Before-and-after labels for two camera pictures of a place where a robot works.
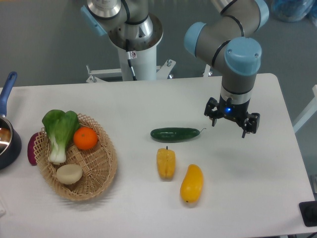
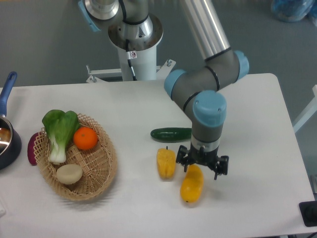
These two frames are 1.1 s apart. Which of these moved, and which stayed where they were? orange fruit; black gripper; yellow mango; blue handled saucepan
Moved: black gripper
Stayed: yellow mango; blue handled saucepan; orange fruit
